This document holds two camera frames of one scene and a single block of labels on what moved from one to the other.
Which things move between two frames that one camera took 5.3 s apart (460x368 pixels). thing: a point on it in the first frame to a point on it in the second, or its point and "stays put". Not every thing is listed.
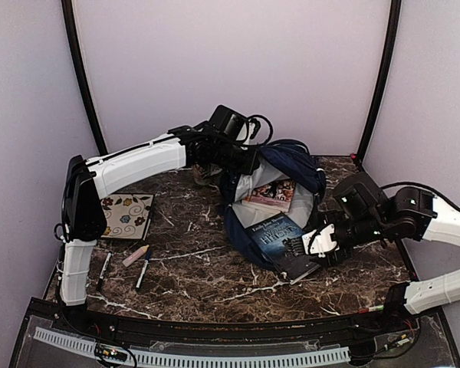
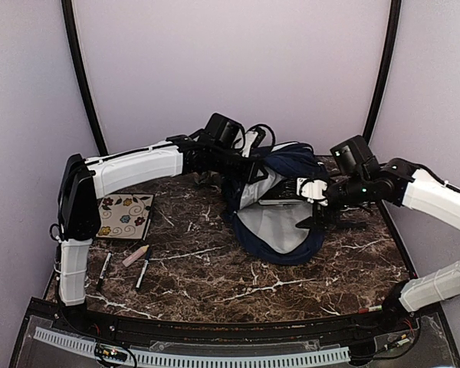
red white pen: x=373 y=308 stays put
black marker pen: x=103 y=270 stays put
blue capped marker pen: x=144 y=267 stays put
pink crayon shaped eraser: x=136 y=255 stays put
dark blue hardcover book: x=269 y=235 to x=284 y=193
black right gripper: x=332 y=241 to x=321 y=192
